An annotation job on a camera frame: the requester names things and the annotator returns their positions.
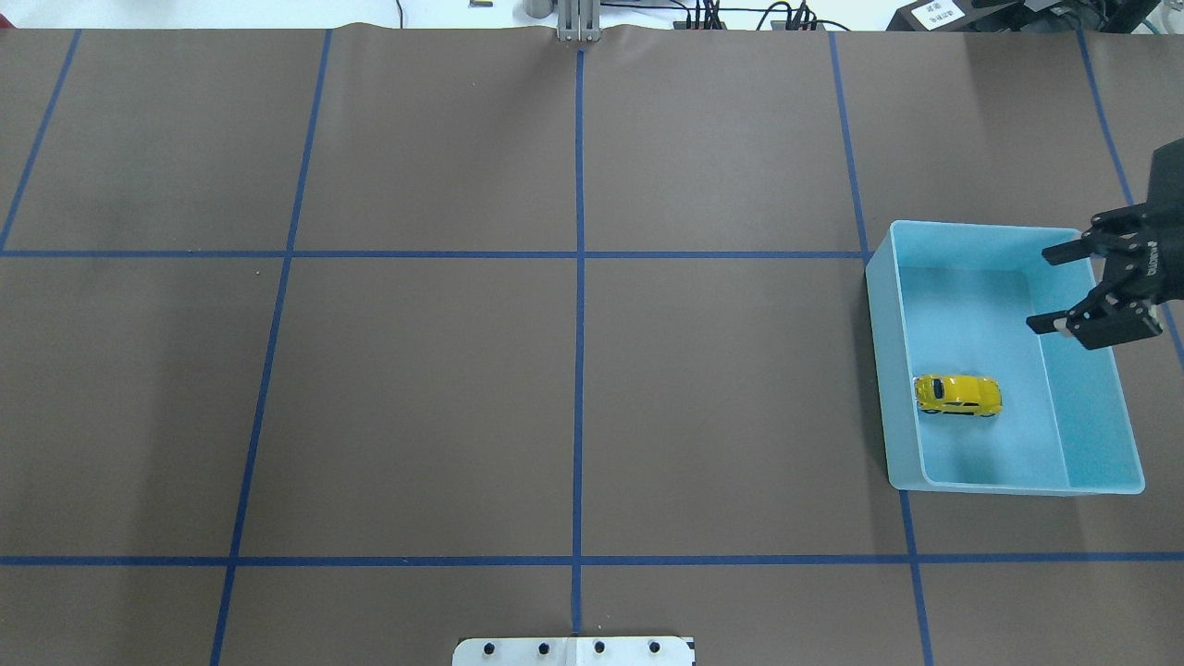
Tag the light blue plastic bin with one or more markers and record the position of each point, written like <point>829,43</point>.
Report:
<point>954,298</point>

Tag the yellow beetle toy car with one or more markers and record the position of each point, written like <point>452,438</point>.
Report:
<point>978,396</point>

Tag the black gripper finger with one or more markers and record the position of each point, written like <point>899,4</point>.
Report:
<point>1106,324</point>
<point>1073,248</point>

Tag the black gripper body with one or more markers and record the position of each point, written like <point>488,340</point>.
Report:
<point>1162,271</point>

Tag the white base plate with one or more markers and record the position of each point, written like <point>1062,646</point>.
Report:
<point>576,650</point>

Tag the aluminium frame post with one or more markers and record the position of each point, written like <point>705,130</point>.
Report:
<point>578,21</point>

